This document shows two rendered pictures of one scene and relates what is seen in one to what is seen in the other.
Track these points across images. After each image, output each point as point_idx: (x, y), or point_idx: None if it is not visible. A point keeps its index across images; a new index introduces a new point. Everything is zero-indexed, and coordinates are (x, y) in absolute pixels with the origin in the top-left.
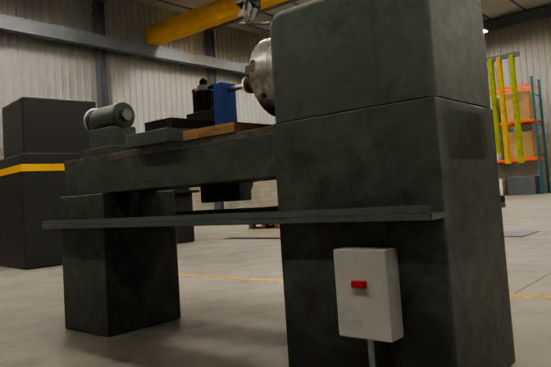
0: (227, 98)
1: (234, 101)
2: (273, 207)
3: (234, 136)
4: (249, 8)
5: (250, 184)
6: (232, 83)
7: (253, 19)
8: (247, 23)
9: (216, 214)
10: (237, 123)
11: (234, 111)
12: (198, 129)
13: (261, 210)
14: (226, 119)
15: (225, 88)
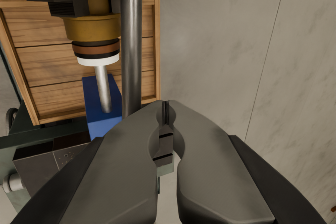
0: (111, 99)
1: (92, 101)
2: (5, 66)
3: None
4: (203, 157)
5: (22, 102)
6: (97, 120)
7: (123, 119)
8: (167, 101)
9: None
10: None
11: (92, 92)
12: (160, 73)
13: (13, 83)
14: (110, 82)
15: (120, 108)
